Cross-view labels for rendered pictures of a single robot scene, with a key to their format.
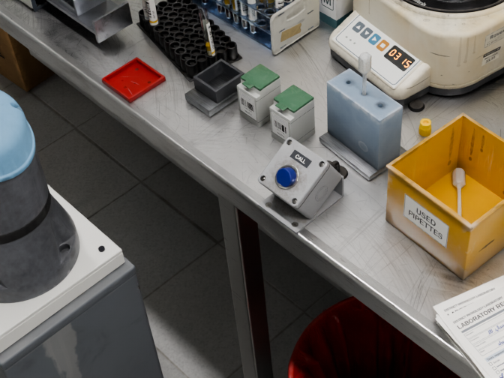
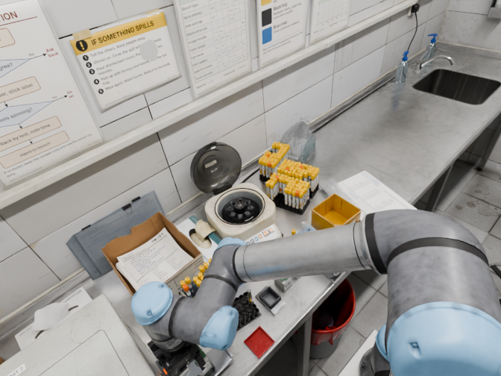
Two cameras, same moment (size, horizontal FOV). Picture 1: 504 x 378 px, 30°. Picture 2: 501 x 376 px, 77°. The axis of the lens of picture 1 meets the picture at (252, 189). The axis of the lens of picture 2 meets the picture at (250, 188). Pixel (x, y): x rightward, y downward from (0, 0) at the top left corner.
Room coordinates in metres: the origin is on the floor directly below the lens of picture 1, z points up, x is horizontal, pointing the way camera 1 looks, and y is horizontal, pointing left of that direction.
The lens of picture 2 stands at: (1.04, 0.55, 1.87)
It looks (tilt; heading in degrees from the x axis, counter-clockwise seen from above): 42 degrees down; 271
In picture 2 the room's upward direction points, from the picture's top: 8 degrees counter-clockwise
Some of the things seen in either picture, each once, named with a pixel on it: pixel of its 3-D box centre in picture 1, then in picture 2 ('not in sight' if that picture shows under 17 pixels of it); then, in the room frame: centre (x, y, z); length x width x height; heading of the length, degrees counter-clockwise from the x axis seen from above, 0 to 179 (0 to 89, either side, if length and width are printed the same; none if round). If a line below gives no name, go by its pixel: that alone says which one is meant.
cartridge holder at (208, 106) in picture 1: (220, 84); (270, 298); (1.04, 0.03, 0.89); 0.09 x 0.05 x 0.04; 129
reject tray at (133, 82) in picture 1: (133, 79); (259, 342); (1.08, 0.16, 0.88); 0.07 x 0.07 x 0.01; 39
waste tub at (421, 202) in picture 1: (463, 195); (335, 218); (0.75, -0.25, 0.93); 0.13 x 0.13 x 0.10; 35
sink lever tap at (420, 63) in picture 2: not in sight; (438, 61); (-0.27, -1.50, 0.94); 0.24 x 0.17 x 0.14; 129
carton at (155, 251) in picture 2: not in sight; (156, 262); (1.42, -0.12, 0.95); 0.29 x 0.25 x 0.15; 129
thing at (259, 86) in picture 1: (259, 95); (282, 280); (0.99, -0.02, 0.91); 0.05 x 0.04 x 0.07; 129
